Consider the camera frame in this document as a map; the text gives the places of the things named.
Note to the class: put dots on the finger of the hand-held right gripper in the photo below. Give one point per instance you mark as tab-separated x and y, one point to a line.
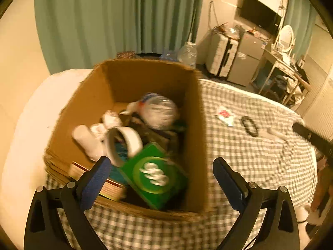
316	142

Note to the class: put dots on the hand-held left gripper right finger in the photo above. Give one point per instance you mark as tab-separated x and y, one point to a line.
229	185

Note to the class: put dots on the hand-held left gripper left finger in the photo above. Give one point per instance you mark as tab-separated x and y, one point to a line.
96	177

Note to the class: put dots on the green box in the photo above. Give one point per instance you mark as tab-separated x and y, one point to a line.
130	169

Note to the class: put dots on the tape roll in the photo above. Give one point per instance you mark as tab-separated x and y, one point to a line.
132	136

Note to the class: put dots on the cardboard box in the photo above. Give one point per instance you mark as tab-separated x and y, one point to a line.
192	135

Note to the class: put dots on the small red white packet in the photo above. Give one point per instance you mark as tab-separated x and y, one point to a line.
225	114

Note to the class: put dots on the clear plastic bag bundle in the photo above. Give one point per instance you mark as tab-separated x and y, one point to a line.
161	109

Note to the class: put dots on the person's right forearm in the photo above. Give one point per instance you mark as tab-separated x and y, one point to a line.
321	190

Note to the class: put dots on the paperback book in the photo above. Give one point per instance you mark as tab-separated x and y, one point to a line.
109	187

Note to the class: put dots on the white louvred door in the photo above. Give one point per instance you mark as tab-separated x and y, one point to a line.
318	101

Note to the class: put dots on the wooden chair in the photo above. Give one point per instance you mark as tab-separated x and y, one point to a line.
299	88

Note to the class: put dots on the cream cloth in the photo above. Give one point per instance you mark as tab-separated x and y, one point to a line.
295	87

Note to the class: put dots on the dark cloth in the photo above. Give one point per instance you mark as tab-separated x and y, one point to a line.
156	135

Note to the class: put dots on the white cloth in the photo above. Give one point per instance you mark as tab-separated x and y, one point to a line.
312	214

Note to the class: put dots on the white dressing table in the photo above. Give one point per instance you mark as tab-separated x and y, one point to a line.
275	62

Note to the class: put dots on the grey mini fridge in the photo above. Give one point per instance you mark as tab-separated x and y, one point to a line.
245	60

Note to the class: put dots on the white oval mirror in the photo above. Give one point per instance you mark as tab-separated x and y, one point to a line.
286	37

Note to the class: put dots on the patterned bag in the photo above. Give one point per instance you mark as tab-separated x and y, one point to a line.
126	55

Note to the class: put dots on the white suitcase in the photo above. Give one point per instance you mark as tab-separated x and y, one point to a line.
219	54

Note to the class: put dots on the narrow green curtain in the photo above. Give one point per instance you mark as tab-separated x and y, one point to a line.
299	13

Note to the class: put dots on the black bag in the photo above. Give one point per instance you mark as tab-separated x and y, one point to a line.
148	55

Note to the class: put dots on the large clear water bottle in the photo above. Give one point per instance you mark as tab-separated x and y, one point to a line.
187	54

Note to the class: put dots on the black television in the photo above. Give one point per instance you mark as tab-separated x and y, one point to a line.
260	14

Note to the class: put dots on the blue water bottle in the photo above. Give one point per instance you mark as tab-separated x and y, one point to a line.
169	55

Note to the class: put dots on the wide green curtain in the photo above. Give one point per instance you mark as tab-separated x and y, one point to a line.
104	18

